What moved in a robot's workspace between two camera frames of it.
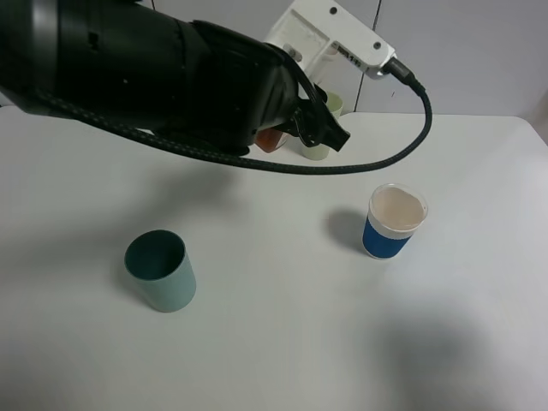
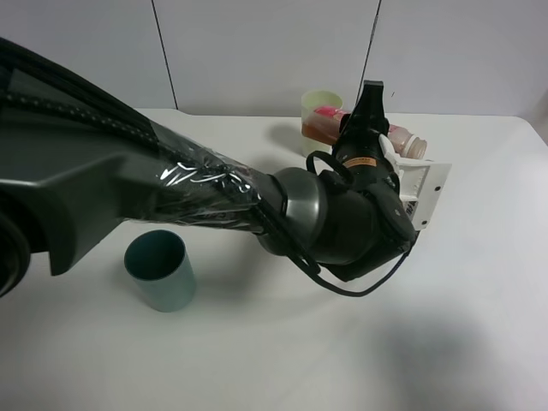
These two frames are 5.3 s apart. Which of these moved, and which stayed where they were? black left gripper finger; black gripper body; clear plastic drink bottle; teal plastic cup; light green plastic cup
Moved: clear plastic drink bottle; black left gripper finger; black gripper body
Stayed: teal plastic cup; light green plastic cup
